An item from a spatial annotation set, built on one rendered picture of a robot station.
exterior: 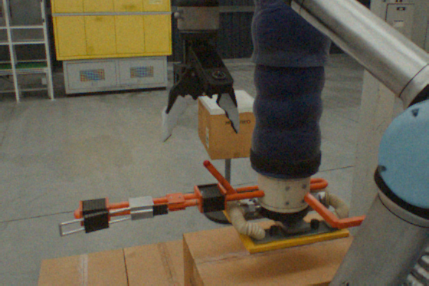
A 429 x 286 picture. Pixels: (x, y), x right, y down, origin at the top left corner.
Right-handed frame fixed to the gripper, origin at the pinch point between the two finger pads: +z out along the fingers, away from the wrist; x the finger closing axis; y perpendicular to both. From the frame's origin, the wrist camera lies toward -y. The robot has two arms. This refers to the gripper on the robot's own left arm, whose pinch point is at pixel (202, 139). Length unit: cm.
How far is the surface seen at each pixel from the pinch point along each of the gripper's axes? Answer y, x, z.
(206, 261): 41, -15, 58
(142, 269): 101, -4, 98
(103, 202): 43, 16, 31
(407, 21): 119, -165, -15
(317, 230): 26, -47, 44
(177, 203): 39, -5, 33
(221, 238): 53, -25, 58
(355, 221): 11, -48, 33
